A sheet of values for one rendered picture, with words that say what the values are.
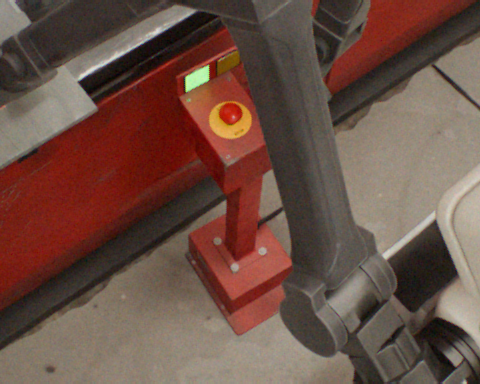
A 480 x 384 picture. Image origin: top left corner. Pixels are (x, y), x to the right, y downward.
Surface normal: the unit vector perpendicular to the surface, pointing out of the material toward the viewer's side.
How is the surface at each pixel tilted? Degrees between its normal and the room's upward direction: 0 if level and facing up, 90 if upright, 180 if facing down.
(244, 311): 0
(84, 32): 83
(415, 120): 0
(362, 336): 38
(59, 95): 0
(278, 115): 80
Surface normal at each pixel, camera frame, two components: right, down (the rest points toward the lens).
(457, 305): -0.37, -0.39
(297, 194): -0.63, 0.59
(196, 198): 0.04, -0.43
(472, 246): -0.76, 0.58
